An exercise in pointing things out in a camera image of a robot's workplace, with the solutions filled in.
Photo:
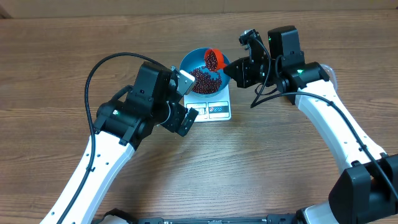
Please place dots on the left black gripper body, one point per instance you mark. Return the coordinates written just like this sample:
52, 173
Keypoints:
176, 117

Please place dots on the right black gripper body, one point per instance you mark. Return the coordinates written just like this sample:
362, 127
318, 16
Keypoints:
244, 72

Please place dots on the red scoop with blue handle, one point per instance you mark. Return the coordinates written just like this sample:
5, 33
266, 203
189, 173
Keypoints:
214, 60

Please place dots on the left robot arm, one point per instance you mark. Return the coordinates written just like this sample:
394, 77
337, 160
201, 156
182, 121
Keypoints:
120, 126

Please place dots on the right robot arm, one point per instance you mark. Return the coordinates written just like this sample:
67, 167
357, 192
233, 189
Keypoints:
366, 190

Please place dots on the red beans in bowl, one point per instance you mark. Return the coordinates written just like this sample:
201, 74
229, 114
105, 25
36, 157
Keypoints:
207, 82

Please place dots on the white digital kitchen scale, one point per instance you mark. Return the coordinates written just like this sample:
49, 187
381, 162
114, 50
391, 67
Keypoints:
210, 108

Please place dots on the clear plastic container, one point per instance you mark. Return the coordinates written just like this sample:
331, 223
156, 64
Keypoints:
332, 75

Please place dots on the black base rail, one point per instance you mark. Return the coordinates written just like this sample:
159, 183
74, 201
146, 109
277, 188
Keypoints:
214, 221

